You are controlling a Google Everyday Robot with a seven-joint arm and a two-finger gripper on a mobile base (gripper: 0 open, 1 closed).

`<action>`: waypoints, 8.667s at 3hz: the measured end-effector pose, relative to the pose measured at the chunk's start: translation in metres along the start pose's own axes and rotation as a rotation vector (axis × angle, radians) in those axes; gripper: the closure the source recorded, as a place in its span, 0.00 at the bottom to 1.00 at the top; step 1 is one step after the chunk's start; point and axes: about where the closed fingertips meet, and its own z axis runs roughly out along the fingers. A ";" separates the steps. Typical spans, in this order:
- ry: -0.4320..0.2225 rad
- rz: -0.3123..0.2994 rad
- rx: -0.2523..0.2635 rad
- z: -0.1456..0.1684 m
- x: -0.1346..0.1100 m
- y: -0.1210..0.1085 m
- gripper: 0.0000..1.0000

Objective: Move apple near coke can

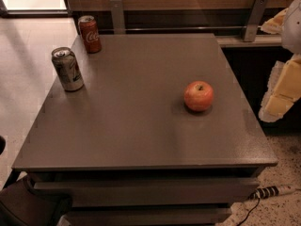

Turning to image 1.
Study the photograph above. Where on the red coke can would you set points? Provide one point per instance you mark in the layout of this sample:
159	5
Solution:
89	33

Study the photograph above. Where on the white power strip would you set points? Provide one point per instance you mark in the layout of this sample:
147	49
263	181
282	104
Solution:
271	191

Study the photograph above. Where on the metal wall bracket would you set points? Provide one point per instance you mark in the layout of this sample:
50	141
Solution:
250	30
117	15

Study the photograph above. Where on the left metal wall bracket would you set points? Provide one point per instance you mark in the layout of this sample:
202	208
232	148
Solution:
117	15

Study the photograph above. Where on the silver soda can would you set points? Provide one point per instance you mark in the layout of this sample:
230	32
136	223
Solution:
67	68

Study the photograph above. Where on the dark chair seat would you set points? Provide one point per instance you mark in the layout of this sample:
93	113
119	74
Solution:
22	205

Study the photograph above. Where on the red apple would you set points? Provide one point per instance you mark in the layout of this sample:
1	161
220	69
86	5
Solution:
198	96

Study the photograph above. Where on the right metal wall bracket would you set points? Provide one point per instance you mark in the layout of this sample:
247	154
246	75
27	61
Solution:
250	30

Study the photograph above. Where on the horizontal metal rail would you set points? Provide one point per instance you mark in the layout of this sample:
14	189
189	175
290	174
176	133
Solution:
217	30

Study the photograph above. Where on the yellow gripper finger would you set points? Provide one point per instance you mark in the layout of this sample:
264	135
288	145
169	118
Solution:
283	89
274	25

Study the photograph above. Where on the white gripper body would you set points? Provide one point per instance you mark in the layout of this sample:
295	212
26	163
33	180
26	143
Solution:
293	27

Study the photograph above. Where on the grey drawer cabinet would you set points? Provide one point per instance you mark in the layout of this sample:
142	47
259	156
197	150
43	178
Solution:
127	148

